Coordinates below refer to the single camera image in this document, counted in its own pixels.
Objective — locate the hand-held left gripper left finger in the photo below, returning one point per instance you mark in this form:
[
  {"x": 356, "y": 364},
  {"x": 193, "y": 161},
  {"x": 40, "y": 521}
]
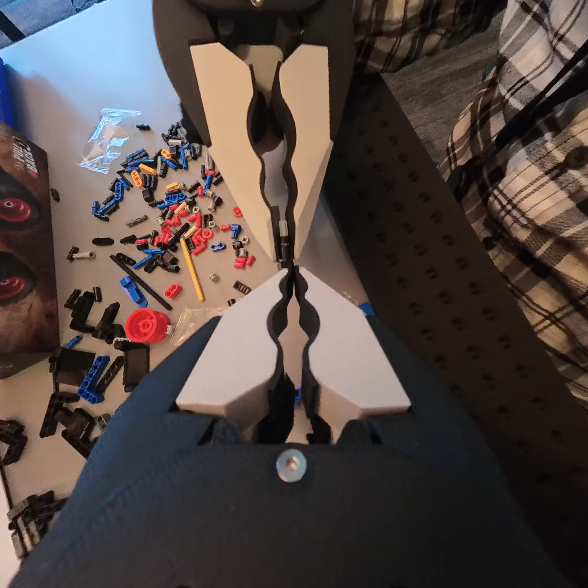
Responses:
[{"x": 229, "y": 367}]

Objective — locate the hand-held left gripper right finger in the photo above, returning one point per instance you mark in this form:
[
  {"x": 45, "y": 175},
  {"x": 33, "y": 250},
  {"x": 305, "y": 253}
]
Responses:
[{"x": 358, "y": 367}]

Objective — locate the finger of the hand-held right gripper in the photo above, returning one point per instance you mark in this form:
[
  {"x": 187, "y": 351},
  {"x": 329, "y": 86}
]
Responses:
[
  {"x": 220, "y": 115},
  {"x": 312, "y": 138}
]

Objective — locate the small black pin assembly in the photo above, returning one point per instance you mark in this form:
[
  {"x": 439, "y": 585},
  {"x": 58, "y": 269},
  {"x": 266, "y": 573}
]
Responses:
[{"x": 284, "y": 243}]

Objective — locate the person's right forearm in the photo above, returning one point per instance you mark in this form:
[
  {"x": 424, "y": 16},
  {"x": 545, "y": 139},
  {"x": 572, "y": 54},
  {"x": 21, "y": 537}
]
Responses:
[{"x": 413, "y": 27}]

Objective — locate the grey desk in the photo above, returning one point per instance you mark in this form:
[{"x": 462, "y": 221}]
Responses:
[{"x": 92, "y": 82}]

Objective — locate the small black grille tile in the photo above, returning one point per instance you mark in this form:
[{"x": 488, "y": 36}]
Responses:
[{"x": 242, "y": 287}]

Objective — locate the large red wheel rim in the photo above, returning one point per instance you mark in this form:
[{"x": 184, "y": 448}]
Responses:
[{"x": 144, "y": 326}]

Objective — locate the red two-hole beam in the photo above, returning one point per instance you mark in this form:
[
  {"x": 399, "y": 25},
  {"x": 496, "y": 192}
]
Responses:
[{"x": 173, "y": 291}]

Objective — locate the pile of black beams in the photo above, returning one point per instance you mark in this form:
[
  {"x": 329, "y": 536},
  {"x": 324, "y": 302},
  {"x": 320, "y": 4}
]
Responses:
[{"x": 133, "y": 363}]

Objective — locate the long yellow axle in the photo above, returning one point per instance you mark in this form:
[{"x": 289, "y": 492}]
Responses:
[{"x": 193, "y": 271}]

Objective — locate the black perforated board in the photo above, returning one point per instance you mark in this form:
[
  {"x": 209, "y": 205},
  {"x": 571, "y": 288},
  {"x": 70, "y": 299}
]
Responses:
[{"x": 459, "y": 321}]

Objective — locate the empty clear plastic bag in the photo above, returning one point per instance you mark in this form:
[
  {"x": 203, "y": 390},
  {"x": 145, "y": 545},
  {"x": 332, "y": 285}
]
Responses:
[{"x": 105, "y": 142}]

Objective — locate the blue fairing panel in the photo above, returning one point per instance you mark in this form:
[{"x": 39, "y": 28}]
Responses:
[{"x": 133, "y": 291}]

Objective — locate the pile of small connector pins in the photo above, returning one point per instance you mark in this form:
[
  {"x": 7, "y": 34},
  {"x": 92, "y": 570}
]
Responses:
[{"x": 202, "y": 239}]

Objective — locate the long black axle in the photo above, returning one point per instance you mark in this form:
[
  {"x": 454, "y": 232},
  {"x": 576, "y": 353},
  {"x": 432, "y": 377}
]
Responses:
[{"x": 138, "y": 281}]

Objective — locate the toy truck set box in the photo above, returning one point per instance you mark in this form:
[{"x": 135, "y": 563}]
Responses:
[{"x": 27, "y": 275}]

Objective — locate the person's plaid shirt torso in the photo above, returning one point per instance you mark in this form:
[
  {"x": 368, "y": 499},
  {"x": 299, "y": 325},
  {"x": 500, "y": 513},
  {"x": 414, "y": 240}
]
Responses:
[{"x": 528, "y": 206}]

